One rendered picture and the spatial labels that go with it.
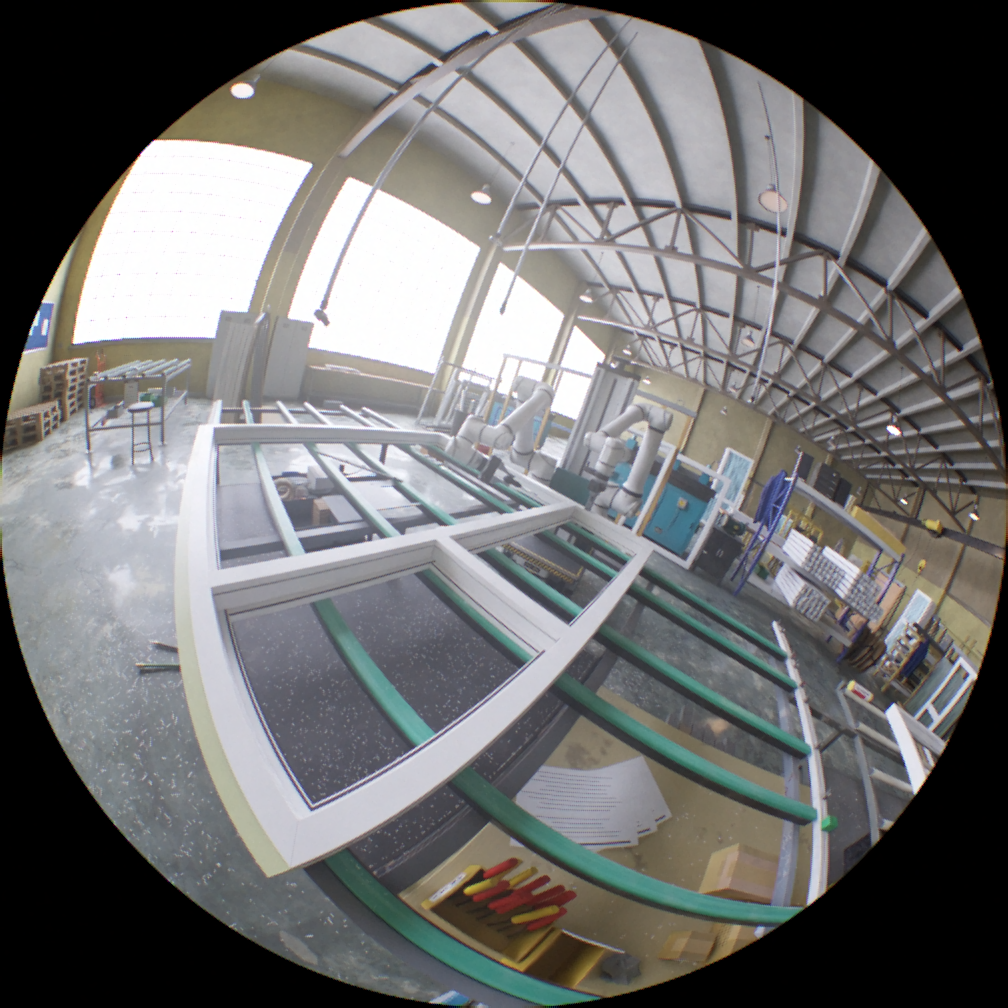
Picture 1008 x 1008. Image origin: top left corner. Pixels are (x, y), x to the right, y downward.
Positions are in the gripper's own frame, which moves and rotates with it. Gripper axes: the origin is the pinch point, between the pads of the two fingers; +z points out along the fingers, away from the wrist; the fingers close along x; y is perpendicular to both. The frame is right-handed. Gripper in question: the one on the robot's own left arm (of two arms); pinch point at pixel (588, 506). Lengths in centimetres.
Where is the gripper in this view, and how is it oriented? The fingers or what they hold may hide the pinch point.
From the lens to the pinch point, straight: 143.3
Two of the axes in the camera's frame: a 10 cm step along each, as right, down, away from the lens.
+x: 6.0, -0.9, 8.0
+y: 7.4, 4.5, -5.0
